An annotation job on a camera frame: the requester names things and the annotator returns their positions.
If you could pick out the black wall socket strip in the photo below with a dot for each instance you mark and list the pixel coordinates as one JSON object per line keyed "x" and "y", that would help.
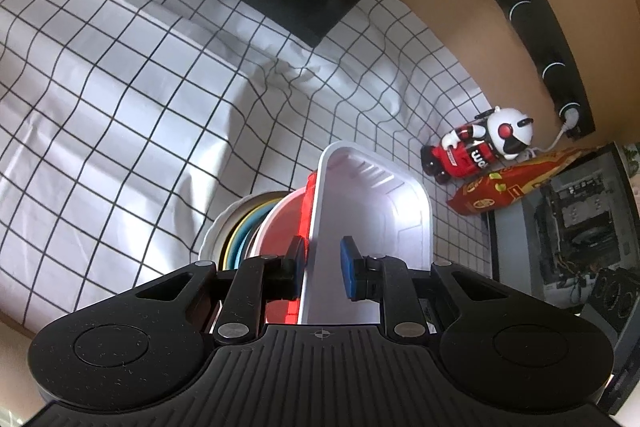
{"x": 545, "y": 42}

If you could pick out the black checked white tablecloth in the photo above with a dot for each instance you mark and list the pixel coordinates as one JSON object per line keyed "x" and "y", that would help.
{"x": 125, "y": 107}

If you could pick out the white power plug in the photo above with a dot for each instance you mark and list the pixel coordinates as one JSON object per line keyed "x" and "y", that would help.
{"x": 570, "y": 119}

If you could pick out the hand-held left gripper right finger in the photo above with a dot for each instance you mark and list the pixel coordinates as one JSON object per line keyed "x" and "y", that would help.
{"x": 351, "y": 272}

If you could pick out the blue enamel bowl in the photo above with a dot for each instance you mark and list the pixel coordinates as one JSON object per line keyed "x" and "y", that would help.
{"x": 246, "y": 242}

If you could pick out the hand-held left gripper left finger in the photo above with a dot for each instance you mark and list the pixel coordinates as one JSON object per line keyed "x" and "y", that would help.
{"x": 297, "y": 267}

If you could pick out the white glass-sided computer case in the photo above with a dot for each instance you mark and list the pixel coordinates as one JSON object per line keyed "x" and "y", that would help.
{"x": 515, "y": 247}

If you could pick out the red snack bag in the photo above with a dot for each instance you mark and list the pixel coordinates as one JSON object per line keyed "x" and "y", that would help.
{"x": 500, "y": 192}

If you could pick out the white bowl with orange logo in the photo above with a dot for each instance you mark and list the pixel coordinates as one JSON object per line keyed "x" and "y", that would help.
{"x": 272, "y": 227}

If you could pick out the red white robot toy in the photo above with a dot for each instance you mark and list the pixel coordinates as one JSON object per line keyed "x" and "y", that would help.
{"x": 465, "y": 152}

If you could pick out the white and red tray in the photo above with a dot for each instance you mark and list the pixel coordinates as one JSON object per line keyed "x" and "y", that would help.
{"x": 370, "y": 207}

